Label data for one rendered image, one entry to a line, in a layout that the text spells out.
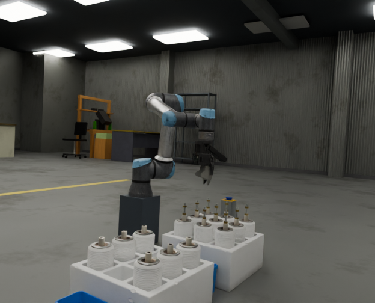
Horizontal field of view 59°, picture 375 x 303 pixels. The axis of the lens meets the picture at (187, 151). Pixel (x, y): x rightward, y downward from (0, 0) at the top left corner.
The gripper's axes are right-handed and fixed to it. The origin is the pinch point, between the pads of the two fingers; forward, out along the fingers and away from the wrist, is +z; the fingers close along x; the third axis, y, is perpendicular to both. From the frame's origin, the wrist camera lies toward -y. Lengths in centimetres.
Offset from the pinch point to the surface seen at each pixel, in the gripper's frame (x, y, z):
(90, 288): 25, 58, 34
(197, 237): 2.1, 4.9, 26.3
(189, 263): 30.7, 23.0, 26.5
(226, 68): -640, -396, -214
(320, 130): -433, -534, -57
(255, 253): 6.5, -26.9, 35.9
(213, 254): 12.9, 2.0, 31.2
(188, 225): -5.3, 6.4, 22.6
